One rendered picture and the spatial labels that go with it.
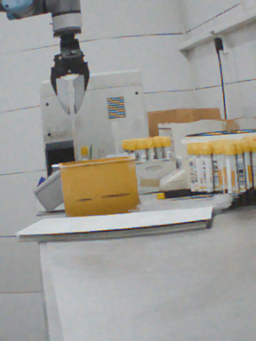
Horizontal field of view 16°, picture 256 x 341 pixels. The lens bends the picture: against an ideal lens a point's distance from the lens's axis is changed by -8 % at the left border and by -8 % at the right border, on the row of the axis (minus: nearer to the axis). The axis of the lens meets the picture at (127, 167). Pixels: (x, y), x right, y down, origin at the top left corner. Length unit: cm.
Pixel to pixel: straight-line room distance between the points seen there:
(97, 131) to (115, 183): 83
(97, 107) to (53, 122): 12
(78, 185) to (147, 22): 224
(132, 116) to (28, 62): 138
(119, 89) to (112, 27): 136
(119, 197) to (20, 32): 223
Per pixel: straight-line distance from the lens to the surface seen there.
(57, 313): 85
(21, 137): 385
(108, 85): 255
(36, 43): 387
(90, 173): 172
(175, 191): 197
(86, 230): 144
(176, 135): 227
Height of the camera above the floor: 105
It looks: 3 degrees down
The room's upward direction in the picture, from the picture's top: 6 degrees counter-clockwise
